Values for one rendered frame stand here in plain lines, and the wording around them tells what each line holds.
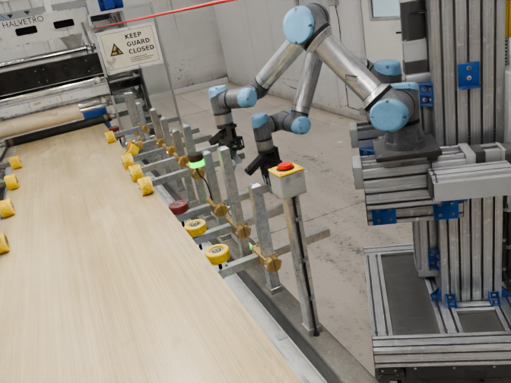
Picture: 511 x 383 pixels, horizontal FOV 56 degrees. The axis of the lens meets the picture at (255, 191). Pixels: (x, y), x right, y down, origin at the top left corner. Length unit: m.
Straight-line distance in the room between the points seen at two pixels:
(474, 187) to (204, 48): 9.48
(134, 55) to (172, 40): 6.60
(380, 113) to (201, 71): 9.39
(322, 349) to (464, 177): 0.77
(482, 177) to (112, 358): 1.28
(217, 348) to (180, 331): 0.13
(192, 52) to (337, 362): 9.79
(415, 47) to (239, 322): 1.26
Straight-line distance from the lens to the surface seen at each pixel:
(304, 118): 1.96
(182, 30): 10.77
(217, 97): 1.92
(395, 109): 1.61
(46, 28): 4.39
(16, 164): 3.41
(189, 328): 1.27
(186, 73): 10.81
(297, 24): 1.66
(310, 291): 1.39
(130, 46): 4.14
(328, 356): 1.40
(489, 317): 2.33
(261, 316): 1.71
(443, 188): 1.74
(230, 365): 1.13
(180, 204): 2.02
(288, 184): 1.21
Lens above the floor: 1.64
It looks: 22 degrees down
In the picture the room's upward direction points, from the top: 11 degrees counter-clockwise
